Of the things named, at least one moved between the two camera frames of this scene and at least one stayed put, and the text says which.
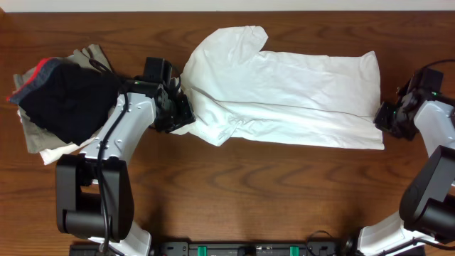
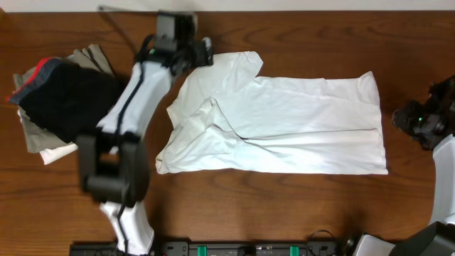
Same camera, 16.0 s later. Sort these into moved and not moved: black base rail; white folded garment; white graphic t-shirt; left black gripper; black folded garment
Moved: left black gripper; white graphic t-shirt
Not moved: white folded garment; black base rail; black folded garment
